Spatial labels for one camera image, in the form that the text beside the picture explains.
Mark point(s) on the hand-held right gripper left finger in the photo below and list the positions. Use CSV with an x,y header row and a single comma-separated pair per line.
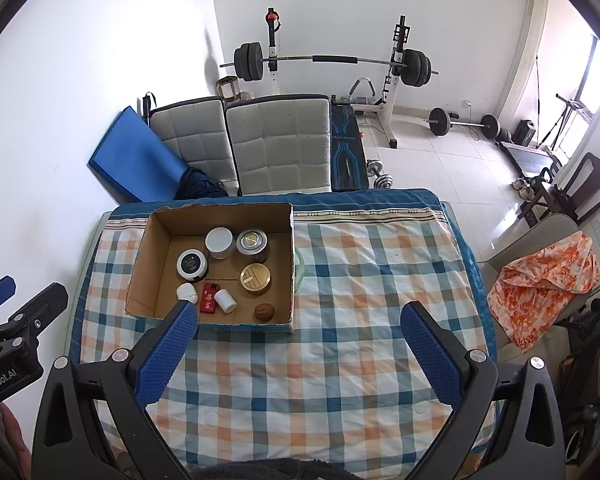
x,y
167,350

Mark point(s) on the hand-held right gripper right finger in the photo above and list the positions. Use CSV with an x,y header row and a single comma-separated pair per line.
x,y
430,355

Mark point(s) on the small white round case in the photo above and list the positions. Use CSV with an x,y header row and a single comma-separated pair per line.
x,y
186,293

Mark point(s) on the red box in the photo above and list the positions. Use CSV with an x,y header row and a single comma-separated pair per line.
x,y
209,297

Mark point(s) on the cardboard box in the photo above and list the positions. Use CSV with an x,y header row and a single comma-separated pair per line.
x,y
150,280

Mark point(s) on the white cylindrical bottle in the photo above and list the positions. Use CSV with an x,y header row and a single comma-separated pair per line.
x,y
226,301

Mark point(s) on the black lid white jar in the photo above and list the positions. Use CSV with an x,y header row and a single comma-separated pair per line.
x,y
191,264

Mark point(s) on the brown walnut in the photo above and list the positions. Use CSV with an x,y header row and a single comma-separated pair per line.
x,y
264,312

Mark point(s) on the gold lid glass jar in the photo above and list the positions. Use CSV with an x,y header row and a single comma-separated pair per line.
x,y
255,278

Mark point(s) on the person's left forearm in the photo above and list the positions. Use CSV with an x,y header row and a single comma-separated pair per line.
x,y
7,432

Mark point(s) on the checkered blanket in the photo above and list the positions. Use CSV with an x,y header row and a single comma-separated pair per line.
x,y
355,310

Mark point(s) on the orange white patterned cloth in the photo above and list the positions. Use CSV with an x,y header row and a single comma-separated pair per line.
x,y
545,290

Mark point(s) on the silver lid jar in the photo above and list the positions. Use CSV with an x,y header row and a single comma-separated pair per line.
x,y
252,244

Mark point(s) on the pale green plate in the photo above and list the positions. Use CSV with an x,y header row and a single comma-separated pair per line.
x,y
301,270

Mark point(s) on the beige chair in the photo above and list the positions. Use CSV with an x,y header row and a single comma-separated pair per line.
x,y
540,235

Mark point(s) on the dark blue knitted cloth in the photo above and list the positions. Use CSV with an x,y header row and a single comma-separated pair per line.
x,y
200,185

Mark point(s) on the blue foam mat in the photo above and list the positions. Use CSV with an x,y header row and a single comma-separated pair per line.
x,y
135,155

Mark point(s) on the chrome dumbbell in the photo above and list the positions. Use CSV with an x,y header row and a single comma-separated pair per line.
x,y
384,181

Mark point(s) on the kettlebells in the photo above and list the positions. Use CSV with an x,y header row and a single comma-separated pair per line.
x,y
522,186

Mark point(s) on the black blue weight bench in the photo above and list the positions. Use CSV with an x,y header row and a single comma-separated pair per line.
x,y
347,160

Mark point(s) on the treadmill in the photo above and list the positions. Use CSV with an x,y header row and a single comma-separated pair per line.
x,y
530,157

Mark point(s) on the short barbell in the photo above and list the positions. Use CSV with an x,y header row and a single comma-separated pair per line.
x,y
439,121

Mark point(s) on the black chair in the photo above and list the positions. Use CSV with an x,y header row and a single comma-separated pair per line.
x,y
587,180

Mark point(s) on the black speaker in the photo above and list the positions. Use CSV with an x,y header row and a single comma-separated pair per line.
x,y
525,132

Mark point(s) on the white barbell rack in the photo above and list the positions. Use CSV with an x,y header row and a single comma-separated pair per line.
x,y
394,102

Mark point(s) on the small wooden stool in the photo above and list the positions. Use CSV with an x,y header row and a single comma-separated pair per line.
x,y
228,87

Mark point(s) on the white ab trainer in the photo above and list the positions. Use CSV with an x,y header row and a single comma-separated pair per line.
x,y
364,82

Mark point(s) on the long barbell with black plates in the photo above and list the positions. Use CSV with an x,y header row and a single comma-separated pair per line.
x,y
250,62

